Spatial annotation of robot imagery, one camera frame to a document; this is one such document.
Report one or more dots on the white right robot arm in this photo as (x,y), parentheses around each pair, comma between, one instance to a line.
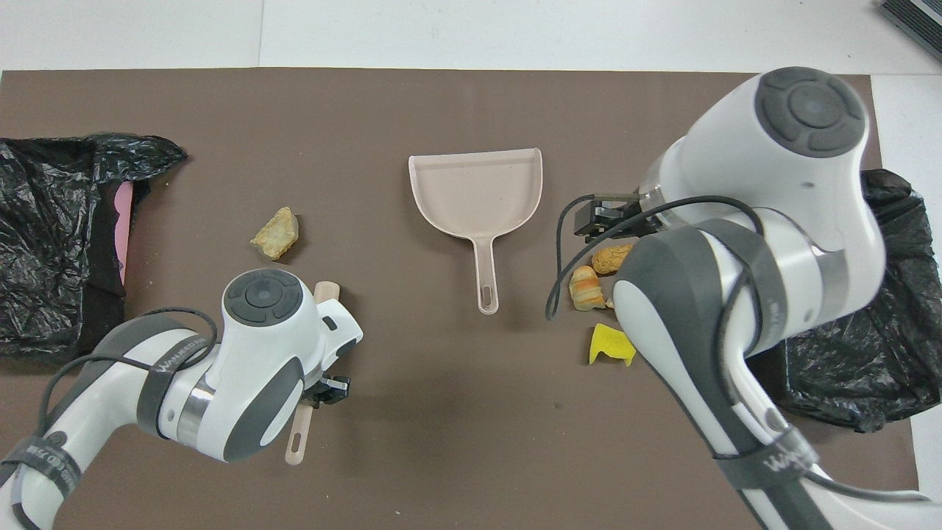
(780,184)

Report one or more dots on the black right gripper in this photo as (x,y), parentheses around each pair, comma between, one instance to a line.
(595,221)

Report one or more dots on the brown toy bread roll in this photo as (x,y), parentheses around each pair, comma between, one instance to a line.
(607,259)

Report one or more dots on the orange striped toy bread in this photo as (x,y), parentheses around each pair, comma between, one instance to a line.
(583,288)

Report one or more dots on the yellow sponge piece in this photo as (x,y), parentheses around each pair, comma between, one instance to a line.
(607,342)

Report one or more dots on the brown table mat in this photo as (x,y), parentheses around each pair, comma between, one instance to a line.
(441,96)

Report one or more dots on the black-bagged bin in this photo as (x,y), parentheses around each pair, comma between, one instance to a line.
(44,191)
(905,331)

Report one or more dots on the left black-bagged bin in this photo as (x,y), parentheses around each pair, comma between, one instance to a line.
(44,191)

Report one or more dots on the beige plastic dustpan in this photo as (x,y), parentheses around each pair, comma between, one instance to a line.
(475,195)

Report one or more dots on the pink plastic bin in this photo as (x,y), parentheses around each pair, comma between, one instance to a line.
(125,221)

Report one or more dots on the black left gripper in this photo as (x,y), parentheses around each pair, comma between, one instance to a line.
(333,389)

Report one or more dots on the grey ribbed device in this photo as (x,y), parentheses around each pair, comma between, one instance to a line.
(916,18)

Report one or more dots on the right black-bagged bin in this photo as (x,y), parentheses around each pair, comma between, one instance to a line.
(905,331)

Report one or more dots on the pale toy bread striped side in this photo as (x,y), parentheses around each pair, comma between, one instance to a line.
(276,234)

